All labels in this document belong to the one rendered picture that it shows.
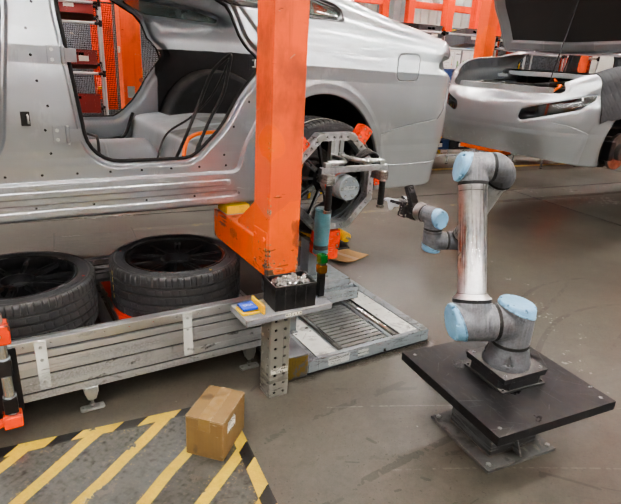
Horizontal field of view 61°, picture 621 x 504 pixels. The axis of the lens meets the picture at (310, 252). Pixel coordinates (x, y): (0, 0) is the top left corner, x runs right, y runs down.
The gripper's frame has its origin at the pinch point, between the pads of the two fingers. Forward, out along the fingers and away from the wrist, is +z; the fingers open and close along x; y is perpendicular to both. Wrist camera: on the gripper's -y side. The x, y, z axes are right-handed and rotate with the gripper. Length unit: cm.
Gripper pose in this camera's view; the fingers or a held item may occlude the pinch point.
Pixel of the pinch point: (393, 196)
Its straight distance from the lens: 282.5
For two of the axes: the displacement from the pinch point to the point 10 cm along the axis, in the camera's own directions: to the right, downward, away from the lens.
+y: -0.5, 9.4, 3.5
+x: 8.6, -1.3, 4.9
